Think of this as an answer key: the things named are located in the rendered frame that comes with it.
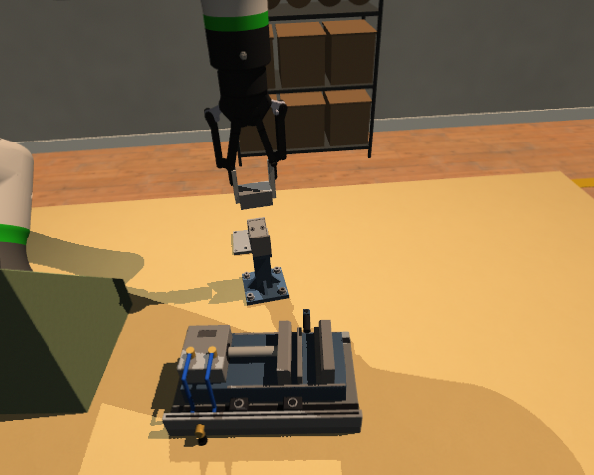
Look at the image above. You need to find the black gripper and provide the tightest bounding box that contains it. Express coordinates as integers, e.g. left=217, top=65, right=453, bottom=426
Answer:
left=204, top=67, right=288, bottom=204

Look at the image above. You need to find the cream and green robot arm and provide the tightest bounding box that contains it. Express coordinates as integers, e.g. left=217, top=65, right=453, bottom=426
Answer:
left=0, top=0, right=271, bottom=271

